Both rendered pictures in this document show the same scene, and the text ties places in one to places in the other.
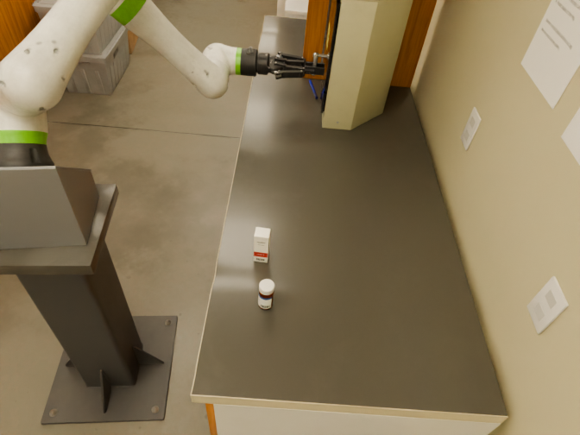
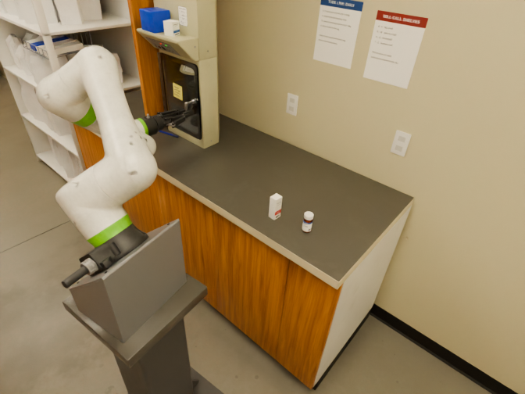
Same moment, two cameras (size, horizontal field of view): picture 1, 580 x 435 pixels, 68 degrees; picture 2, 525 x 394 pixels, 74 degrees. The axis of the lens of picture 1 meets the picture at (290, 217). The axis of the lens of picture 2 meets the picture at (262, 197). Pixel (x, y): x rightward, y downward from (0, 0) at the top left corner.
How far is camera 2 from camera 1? 0.97 m
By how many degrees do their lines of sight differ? 37
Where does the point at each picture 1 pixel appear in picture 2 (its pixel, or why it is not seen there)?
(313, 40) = (151, 102)
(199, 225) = not seen: hidden behind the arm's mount
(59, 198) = (178, 246)
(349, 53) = (208, 92)
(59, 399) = not seen: outside the picture
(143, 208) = (49, 317)
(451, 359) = (380, 195)
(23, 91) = (150, 170)
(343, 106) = (212, 128)
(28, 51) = (130, 144)
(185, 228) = not seen: hidden behind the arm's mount
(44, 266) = (182, 310)
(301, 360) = (348, 235)
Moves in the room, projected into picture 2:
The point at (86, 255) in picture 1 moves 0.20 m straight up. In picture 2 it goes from (195, 284) to (191, 241)
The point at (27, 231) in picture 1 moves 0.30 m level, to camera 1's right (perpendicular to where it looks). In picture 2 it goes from (156, 295) to (230, 246)
